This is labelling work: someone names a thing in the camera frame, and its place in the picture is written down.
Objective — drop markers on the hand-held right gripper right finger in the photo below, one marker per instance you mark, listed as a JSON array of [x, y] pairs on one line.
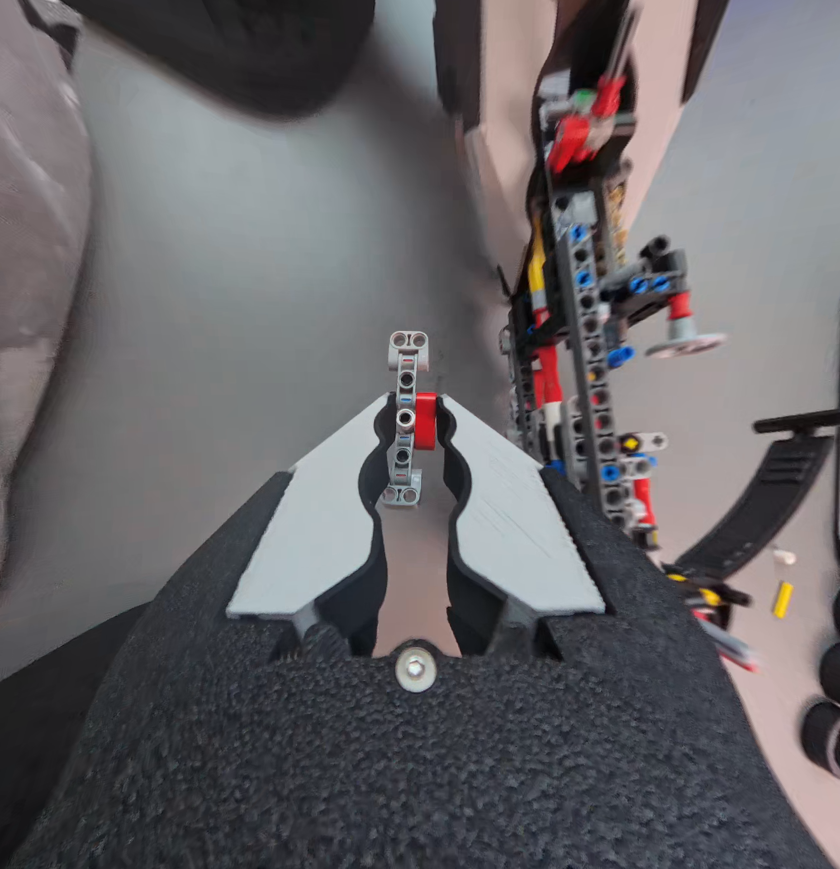
[[515, 516]]

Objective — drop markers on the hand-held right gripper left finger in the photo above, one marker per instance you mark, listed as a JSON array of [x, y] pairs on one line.
[[311, 516]]

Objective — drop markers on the small grey and red brick assembly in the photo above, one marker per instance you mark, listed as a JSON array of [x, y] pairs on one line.
[[406, 421]]

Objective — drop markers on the heap of loose brick pieces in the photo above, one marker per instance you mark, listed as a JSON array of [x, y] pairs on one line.
[[715, 604]]

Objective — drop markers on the toy brick car chassis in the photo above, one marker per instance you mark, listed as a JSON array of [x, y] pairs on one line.
[[586, 305]]

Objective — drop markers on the small white brick piece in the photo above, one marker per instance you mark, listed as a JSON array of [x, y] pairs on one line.
[[784, 557]]

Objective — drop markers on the small yellow brick pin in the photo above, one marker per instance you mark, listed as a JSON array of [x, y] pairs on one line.
[[783, 600]]

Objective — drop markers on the black flat bar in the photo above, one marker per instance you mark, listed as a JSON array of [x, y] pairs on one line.
[[800, 421]]

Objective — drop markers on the dark cloth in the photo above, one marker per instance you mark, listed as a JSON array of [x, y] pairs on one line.
[[33, 733]]

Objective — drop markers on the grey-brown cloth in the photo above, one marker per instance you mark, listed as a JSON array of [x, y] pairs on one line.
[[26, 237]]

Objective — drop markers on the black rounded object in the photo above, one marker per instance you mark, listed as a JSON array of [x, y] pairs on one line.
[[243, 47]]

